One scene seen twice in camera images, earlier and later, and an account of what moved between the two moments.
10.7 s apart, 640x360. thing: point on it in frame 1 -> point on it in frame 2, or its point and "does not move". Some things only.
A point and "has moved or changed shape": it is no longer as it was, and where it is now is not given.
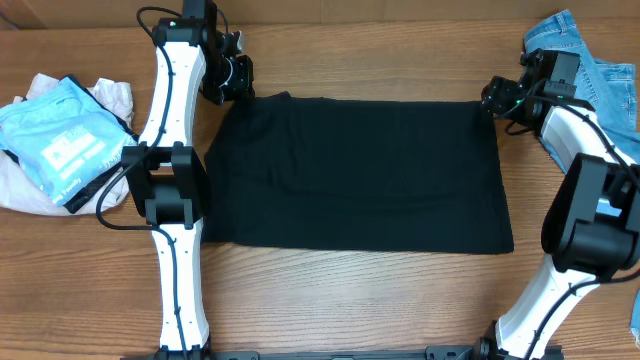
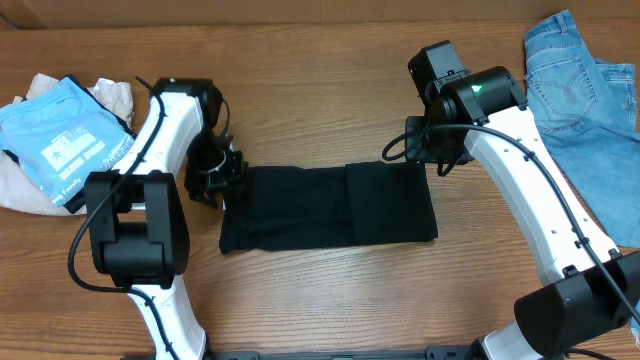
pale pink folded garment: [20, 194] does not move
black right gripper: [494, 97] -> [418, 152]
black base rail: [430, 353] does not move
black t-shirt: [299, 172] has moved or changed shape
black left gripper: [243, 87] -> [236, 177]
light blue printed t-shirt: [65, 141] does not move
